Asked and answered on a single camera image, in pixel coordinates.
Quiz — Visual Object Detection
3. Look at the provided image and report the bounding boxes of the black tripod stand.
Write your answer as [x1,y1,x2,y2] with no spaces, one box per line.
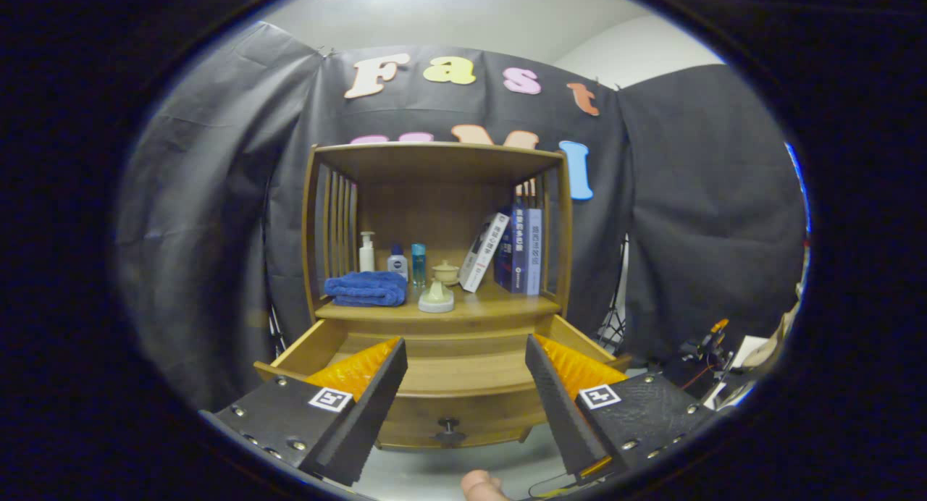
[597,233,631,353]

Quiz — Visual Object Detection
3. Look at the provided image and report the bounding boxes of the wooden cabinet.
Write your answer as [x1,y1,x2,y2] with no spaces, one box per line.
[302,142,574,342]

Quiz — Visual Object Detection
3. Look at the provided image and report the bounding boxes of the blue folded towel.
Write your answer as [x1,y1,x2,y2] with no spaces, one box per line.
[324,271,408,308]

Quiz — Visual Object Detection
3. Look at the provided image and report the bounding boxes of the white book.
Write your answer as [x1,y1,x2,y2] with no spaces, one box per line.
[459,212,511,293]

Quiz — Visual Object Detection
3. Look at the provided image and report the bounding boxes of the green handled cleaning brush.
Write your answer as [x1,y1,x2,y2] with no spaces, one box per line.
[418,279,456,313]

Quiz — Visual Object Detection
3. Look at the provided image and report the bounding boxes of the black backdrop cloth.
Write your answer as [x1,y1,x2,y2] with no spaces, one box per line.
[116,22,808,415]

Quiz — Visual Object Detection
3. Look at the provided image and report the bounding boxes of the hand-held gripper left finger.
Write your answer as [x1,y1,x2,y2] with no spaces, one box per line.
[199,337,408,487]

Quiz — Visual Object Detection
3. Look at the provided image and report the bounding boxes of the pale blue book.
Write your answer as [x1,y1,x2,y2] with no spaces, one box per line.
[523,209,543,296]

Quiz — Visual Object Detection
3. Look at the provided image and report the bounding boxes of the wooden drawer with black knob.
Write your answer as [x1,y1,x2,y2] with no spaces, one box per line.
[253,314,632,450]

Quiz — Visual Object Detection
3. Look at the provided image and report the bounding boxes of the white paper sheet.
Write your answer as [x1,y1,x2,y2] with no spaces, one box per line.
[724,334,770,371]

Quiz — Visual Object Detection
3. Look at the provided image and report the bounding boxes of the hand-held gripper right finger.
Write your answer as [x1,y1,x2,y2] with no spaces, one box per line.
[525,334,718,485]

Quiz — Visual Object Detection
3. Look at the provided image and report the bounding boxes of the black device with orange part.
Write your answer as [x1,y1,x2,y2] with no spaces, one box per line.
[681,318,732,371]

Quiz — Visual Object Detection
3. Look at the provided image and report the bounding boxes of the wooden countertop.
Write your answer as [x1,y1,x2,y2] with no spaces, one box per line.
[315,280,562,321]

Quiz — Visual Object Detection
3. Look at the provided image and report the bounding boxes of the dark blue book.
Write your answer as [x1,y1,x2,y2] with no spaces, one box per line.
[495,204,525,294]

